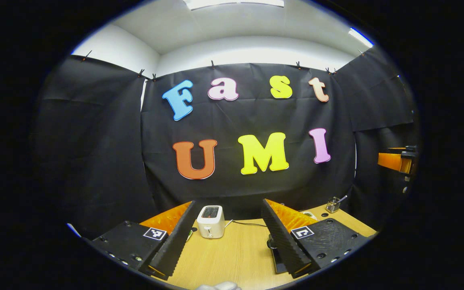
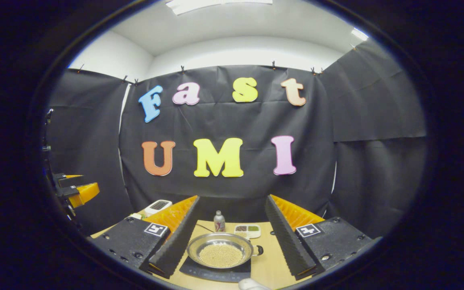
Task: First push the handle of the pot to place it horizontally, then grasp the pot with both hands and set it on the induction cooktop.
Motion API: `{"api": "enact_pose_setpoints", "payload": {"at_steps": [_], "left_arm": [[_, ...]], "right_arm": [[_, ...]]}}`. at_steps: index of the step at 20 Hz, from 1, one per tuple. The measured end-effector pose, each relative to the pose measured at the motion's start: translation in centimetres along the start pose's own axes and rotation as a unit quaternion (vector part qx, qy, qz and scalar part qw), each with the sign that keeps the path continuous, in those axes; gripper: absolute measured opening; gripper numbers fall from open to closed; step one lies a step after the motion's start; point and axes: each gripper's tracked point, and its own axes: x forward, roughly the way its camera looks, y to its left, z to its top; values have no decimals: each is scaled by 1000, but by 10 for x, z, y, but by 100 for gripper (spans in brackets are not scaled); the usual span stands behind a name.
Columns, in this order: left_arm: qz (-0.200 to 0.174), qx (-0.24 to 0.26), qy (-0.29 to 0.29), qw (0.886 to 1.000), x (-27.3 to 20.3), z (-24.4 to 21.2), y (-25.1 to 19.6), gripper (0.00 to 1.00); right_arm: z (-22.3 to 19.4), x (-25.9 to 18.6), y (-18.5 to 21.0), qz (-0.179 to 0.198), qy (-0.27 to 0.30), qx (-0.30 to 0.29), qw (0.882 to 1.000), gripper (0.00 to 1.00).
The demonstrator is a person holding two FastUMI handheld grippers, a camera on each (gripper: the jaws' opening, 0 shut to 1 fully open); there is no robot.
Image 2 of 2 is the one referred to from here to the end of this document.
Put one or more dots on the long ceiling light panel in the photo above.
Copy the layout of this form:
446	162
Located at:
220	4

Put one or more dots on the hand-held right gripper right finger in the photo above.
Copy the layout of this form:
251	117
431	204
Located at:
288	241

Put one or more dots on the small ceiling light panel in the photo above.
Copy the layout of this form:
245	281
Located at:
359	34

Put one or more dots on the white toaster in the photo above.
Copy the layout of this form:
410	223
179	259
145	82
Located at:
158	206

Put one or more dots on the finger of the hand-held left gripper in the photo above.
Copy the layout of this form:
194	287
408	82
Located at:
86	192
69	176

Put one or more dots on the white divided dish of beans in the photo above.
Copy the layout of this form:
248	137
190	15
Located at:
248	230

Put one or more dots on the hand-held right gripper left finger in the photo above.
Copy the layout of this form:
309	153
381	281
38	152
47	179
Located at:
175	245

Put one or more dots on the silver bottle with pink label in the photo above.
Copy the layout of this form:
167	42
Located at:
219	222

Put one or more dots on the green plate with sandwich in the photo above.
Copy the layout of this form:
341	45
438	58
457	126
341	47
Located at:
136	216

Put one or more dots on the pile of soybeans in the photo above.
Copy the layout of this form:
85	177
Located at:
220	255

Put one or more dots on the black induction cooktop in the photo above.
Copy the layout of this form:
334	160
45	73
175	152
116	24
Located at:
216	274

